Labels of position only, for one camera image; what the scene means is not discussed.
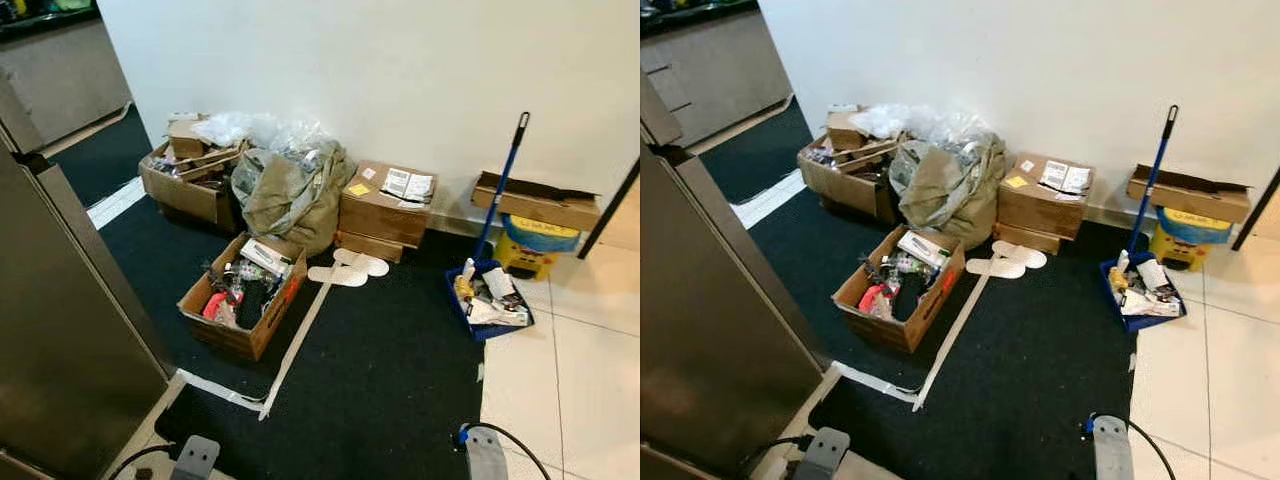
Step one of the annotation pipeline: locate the black floor mat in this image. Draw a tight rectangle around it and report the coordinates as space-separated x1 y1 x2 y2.
155 228 488 480
805 222 1141 480

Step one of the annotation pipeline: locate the yellow and blue pedal bin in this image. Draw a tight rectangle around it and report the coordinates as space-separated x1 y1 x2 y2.
1150 205 1233 273
495 213 581 281

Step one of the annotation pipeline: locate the shallow open cardboard box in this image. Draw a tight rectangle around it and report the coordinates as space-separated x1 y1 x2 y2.
1127 163 1253 226
470 170 603 233

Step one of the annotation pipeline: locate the grey metal cabinet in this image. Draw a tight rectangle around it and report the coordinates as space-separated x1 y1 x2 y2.
0 70 173 480
640 75 831 480

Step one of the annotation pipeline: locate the white and green packet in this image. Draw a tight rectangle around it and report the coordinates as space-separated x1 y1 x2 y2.
1120 288 1184 319
468 295 531 328

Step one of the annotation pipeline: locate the grey kitchen counter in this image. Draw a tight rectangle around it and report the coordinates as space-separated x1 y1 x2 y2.
0 12 136 151
640 5 796 151

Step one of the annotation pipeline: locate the cardboard box with wooden slats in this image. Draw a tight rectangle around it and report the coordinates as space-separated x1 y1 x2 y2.
138 140 246 236
797 133 901 226

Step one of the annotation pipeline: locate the small brown cardboard box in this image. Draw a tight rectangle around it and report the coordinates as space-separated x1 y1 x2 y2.
825 104 873 151
165 113 213 161

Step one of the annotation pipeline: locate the red snack packet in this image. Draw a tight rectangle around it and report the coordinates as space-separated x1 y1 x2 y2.
858 283 901 316
203 290 246 321

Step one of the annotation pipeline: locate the cardboard box with shipping labels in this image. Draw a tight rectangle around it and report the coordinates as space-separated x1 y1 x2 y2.
337 160 438 248
995 152 1096 241

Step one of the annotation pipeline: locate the thin flat cardboard box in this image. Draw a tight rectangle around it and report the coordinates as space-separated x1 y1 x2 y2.
335 230 406 264
993 222 1061 256

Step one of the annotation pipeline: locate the open cardboard box red label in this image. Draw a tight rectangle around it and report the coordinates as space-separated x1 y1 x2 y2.
177 233 308 361
832 225 968 354

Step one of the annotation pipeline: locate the white product box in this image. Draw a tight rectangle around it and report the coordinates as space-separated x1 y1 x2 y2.
240 238 294 276
897 230 951 269

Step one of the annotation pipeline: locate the grey-green woven sack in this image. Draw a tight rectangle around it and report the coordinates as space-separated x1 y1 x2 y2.
232 140 356 258
888 133 1009 251

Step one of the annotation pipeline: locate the black door frame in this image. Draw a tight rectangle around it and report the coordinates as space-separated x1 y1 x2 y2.
1232 165 1280 251
578 160 641 261

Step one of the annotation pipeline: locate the blue long-handled dustpan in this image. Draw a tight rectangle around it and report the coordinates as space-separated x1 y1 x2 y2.
1098 105 1188 333
445 112 536 343

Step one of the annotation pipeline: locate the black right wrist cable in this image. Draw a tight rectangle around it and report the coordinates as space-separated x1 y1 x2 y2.
1085 412 1168 480
455 422 551 480

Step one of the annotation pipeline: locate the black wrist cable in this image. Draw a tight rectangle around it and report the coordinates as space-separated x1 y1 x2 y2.
455 422 551 480
740 435 809 471
1085 412 1168 480
105 443 181 480

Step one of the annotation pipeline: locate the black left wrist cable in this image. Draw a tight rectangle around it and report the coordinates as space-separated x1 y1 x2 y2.
740 435 809 471
105 443 181 480

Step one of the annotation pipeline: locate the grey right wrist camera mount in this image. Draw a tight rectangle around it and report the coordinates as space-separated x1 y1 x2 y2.
1090 415 1136 480
462 425 509 480

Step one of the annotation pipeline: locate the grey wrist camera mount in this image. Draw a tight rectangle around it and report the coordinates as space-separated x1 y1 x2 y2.
462 425 509 480
797 427 851 480
1090 415 1136 480
172 435 221 480

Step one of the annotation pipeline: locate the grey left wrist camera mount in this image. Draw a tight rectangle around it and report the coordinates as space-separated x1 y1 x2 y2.
797 427 851 480
172 435 221 480

